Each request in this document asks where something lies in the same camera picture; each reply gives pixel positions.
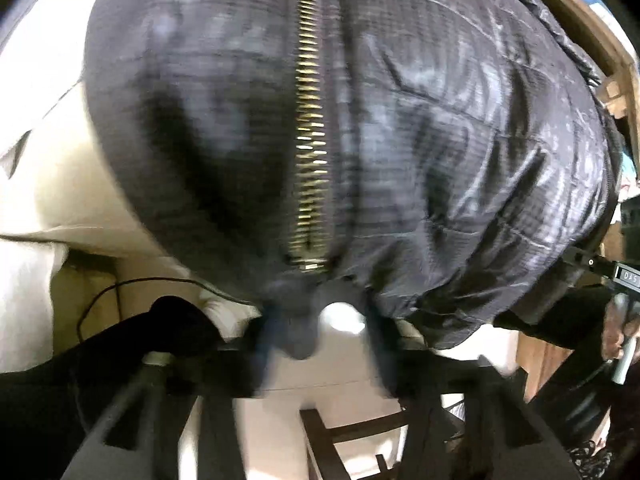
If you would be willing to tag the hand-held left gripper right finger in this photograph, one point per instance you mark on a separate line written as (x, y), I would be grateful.
(382, 350)

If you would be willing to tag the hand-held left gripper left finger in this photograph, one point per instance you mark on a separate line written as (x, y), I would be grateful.
(262, 342)

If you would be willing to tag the black quilted jacket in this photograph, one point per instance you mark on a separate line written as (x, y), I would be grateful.
(400, 160)

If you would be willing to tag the person's right hand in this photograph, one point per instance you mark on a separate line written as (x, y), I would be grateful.
(612, 335)

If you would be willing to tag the dark wooden chair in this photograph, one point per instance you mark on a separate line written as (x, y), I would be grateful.
(320, 440)

